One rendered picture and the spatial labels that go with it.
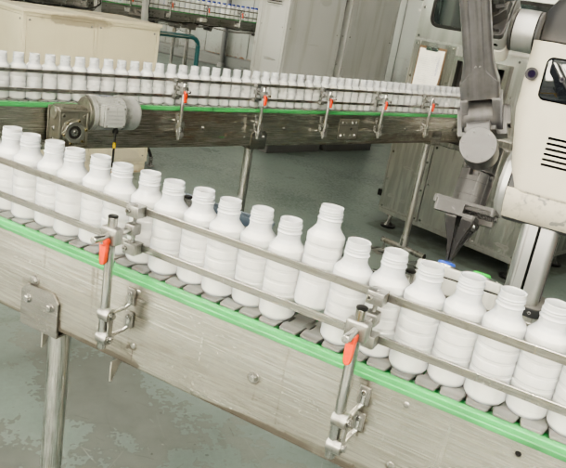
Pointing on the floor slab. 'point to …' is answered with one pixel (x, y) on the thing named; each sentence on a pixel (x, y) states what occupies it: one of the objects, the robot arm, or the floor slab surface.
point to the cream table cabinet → (74, 45)
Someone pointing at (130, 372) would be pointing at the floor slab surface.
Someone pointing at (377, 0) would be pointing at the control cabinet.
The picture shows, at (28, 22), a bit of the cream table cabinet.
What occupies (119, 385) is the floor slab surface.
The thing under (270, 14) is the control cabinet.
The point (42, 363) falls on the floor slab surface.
